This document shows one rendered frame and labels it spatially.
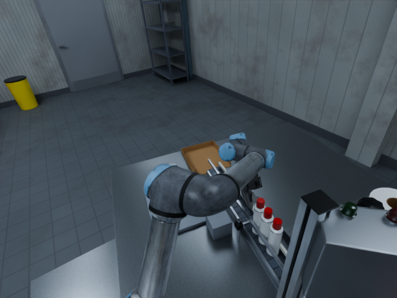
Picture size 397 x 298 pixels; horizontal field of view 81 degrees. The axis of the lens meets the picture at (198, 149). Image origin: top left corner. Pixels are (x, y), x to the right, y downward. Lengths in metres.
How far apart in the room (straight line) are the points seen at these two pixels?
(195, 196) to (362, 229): 0.34
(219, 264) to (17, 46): 6.03
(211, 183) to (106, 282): 0.75
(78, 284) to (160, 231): 0.64
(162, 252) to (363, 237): 0.48
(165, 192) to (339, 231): 0.40
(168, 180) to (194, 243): 0.61
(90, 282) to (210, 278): 0.52
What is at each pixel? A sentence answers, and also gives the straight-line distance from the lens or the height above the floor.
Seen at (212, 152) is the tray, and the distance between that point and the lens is 1.70.
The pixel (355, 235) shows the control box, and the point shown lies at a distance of 0.48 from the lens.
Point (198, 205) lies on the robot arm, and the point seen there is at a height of 1.38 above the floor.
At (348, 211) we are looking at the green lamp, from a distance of 0.49.
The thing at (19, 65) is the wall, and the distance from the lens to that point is 6.54.
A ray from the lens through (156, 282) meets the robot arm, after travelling 0.77.
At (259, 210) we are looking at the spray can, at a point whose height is 1.04.
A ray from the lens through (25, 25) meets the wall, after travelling 6.43.
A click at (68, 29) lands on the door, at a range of 6.41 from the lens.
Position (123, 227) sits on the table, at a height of 0.83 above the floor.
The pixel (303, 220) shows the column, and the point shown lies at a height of 1.45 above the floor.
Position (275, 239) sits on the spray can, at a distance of 1.01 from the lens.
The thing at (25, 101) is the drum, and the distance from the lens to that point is 6.12.
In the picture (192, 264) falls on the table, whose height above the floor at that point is 0.83.
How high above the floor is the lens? 1.83
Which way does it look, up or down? 34 degrees down
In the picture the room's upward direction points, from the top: 5 degrees counter-clockwise
